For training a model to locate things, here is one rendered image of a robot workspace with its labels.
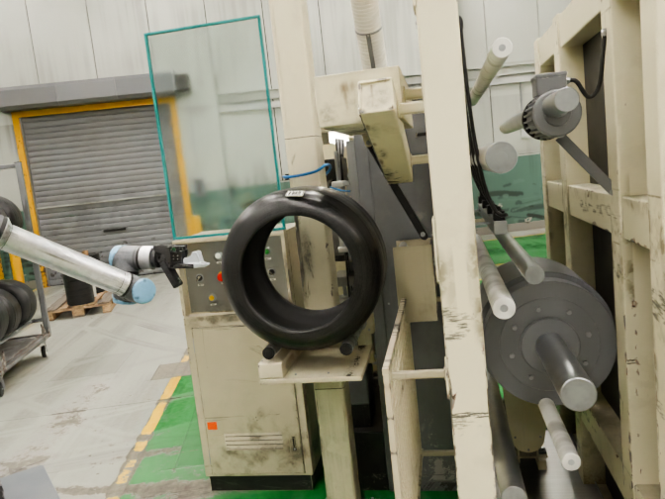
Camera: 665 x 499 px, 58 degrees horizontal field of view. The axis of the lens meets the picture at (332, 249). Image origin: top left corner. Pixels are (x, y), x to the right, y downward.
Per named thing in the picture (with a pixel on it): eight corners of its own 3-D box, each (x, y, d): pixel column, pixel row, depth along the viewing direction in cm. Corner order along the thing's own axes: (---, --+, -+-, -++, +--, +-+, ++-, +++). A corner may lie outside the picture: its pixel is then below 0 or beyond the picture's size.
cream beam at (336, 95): (347, 137, 232) (343, 97, 230) (413, 129, 228) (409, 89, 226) (316, 129, 173) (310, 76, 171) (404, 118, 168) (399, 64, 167)
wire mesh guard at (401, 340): (418, 456, 251) (403, 292, 242) (423, 456, 250) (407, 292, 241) (407, 616, 163) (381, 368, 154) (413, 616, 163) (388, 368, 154)
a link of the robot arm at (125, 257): (119, 270, 234) (120, 245, 234) (148, 271, 232) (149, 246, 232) (106, 270, 224) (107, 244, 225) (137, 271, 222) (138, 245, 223)
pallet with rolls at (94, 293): (65, 303, 887) (57, 252, 877) (122, 296, 904) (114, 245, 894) (45, 321, 770) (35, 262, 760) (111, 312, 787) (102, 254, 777)
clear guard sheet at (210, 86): (174, 239, 287) (144, 34, 275) (286, 229, 277) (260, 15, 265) (173, 240, 285) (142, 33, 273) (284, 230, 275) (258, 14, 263)
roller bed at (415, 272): (403, 310, 253) (396, 241, 249) (438, 308, 250) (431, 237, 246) (400, 323, 234) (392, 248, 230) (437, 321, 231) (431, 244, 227)
